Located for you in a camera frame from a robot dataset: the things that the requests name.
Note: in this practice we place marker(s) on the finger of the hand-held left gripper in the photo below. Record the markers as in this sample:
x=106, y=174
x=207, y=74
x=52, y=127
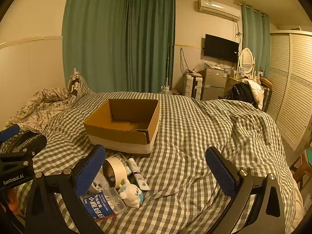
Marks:
x=26, y=143
x=8, y=132

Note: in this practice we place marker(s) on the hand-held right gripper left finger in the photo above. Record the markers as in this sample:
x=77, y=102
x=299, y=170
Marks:
x=89, y=173

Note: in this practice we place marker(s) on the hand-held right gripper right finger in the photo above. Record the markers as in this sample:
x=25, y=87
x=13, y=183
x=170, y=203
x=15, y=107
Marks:
x=220, y=170

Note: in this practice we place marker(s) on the white sock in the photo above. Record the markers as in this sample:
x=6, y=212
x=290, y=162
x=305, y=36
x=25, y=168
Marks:
x=100, y=182

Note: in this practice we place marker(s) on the beige tape roll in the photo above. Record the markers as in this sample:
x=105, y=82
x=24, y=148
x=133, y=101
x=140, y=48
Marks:
x=119, y=168

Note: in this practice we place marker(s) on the blue printed packet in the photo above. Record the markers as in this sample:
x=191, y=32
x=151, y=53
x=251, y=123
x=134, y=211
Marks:
x=97, y=204

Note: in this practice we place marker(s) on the clear plastic bag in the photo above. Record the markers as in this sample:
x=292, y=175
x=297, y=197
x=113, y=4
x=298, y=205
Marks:
x=120, y=155

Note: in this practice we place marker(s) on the clear plastic container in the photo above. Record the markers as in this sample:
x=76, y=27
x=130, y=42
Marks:
x=117, y=199

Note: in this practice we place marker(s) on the cardboard box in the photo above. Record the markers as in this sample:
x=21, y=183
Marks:
x=117, y=136

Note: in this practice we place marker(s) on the white toy figure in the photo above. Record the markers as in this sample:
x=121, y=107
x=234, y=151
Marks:
x=132, y=193

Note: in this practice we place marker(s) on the white cream tube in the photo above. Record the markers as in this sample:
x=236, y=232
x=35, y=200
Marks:
x=137, y=173

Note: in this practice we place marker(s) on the person's left hand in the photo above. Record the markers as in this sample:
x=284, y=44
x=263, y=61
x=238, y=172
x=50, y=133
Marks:
x=11, y=202

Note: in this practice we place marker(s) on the green checked blanket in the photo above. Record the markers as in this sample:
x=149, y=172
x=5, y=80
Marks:
x=190, y=151

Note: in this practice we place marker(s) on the floral quilt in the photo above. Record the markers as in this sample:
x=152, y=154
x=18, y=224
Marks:
x=41, y=107

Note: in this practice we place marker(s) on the black jacket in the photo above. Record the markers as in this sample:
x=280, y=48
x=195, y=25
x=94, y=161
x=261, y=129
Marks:
x=240, y=92

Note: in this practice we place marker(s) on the checked pillow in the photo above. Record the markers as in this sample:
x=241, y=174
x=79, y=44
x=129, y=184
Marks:
x=82, y=85

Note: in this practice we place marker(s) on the wooden chair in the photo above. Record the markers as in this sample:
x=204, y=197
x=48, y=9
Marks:
x=302, y=173

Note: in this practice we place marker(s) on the silver small fridge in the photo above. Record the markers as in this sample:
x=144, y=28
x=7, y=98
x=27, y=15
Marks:
x=214, y=85

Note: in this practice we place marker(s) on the white suitcase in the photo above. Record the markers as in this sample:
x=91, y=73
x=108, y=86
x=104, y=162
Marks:
x=192, y=87

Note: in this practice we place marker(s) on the white padded jacket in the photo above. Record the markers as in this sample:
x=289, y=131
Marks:
x=257, y=90

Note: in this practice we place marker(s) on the wooden vanity desk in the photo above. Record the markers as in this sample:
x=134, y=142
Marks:
x=232, y=82

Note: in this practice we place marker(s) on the brown suitcase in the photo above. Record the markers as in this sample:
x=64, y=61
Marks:
x=267, y=95

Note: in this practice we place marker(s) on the clear water bottle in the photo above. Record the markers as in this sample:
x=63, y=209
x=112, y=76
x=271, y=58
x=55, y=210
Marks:
x=165, y=89

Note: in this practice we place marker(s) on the white louvred wardrobe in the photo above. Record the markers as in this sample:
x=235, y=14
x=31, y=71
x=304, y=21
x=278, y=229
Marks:
x=292, y=82

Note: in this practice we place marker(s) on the white oval mirror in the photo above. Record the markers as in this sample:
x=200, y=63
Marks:
x=247, y=59

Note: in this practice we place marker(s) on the thin metal pole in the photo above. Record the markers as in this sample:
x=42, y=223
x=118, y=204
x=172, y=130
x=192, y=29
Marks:
x=167, y=63

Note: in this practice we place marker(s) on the green curtain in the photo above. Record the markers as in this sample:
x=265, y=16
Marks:
x=95, y=41
x=256, y=41
x=151, y=41

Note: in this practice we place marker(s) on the white air conditioner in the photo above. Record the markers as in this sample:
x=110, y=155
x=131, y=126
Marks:
x=219, y=8

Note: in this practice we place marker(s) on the black wall television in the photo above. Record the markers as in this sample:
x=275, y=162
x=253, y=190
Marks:
x=220, y=47

